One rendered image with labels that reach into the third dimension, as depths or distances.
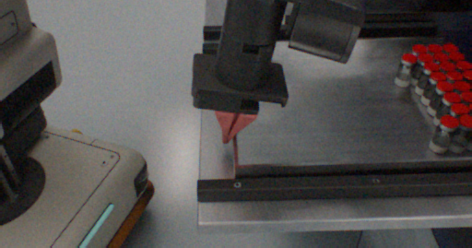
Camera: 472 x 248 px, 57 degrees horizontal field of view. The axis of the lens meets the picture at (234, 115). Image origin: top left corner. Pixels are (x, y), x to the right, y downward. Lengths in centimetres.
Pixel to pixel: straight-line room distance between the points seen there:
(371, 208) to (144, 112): 157
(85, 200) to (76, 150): 21
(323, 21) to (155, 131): 153
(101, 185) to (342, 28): 105
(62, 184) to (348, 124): 97
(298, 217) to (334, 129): 15
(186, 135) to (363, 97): 128
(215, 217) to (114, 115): 155
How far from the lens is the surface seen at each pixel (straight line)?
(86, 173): 139
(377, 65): 72
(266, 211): 49
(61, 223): 130
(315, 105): 62
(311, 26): 40
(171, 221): 157
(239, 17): 41
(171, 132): 187
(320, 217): 50
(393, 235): 106
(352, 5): 40
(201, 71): 47
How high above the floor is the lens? 127
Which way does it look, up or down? 41 degrees down
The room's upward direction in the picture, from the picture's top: straight up
